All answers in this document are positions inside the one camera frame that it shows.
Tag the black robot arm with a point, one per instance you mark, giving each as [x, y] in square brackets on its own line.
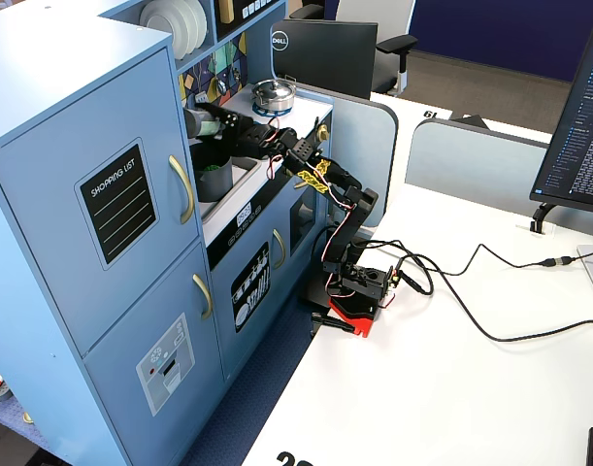
[349, 213]

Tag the gray salt shaker green label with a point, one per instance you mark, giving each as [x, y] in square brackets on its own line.
[204, 127]

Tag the black Dell monitor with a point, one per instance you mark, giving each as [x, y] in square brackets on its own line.
[325, 53]

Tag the steel pot with lid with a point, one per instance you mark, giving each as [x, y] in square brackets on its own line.
[274, 94]

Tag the green peas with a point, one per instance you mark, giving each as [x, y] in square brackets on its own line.
[209, 168]

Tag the blue toy kitchen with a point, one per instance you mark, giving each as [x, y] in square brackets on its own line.
[58, 97]

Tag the white black office chair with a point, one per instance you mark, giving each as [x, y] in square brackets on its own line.
[369, 12]

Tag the gold stove knob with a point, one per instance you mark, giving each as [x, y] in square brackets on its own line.
[321, 133]

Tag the gray cooking pot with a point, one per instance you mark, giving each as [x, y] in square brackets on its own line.
[213, 185]

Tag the black table clamp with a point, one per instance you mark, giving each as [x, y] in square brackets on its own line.
[332, 322]

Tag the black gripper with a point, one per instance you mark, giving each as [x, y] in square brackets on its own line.
[226, 119]

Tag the gray rounded desk divider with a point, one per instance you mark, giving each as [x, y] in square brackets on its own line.
[364, 141]
[471, 165]

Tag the lit computer monitor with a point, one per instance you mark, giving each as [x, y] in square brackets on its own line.
[582, 136]

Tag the black shopping list board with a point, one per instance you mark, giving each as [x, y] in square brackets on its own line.
[117, 204]

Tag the white plate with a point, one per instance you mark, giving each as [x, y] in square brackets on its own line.
[202, 24]
[161, 26]
[189, 29]

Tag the red black robot base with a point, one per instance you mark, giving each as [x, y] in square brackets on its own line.
[354, 320]

